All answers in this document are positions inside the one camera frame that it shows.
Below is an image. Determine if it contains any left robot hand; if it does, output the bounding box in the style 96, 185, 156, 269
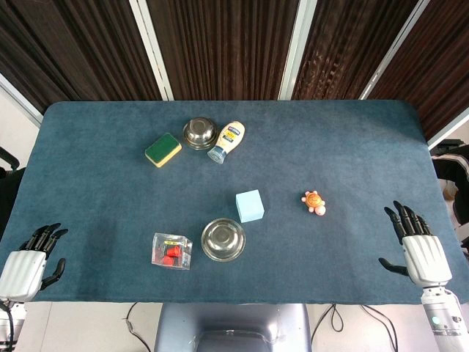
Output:
0, 223, 69, 302

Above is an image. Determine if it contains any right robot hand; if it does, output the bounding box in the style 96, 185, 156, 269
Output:
378, 200, 453, 288

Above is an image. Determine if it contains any orange turtle toy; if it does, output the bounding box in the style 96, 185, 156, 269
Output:
301, 190, 327, 216

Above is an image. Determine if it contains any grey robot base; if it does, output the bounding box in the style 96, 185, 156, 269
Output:
153, 303, 313, 352

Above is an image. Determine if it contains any mayonnaise bottle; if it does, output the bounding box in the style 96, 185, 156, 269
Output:
207, 120, 246, 164

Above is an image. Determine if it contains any black white jacket chair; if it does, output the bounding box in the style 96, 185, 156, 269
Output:
430, 138, 469, 254

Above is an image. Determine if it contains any black office chair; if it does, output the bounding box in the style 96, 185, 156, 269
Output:
0, 146, 26, 239

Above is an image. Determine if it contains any clear box with red pieces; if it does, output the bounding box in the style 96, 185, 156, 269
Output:
151, 232, 193, 271

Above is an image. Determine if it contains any light blue foam cube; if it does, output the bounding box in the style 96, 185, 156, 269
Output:
235, 189, 265, 224

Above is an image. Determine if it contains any green yellow sponge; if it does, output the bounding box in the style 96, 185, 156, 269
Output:
144, 132, 182, 169

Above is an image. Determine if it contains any large steel bowl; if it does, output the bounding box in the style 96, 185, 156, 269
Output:
200, 217, 247, 262

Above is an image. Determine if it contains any blue table cloth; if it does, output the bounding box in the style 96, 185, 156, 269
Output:
0, 100, 469, 305

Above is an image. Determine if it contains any small steel bowl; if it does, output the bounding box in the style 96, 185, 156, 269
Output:
182, 117, 219, 151

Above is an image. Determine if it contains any black floor cable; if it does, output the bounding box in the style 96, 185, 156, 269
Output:
292, 303, 399, 352
125, 302, 155, 352

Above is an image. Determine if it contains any white partition frame post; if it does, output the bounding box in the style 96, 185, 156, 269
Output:
426, 108, 469, 150
277, 0, 318, 101
358, 0, 430, 100
128, 0, 174, 101
0, 73, 44, 128

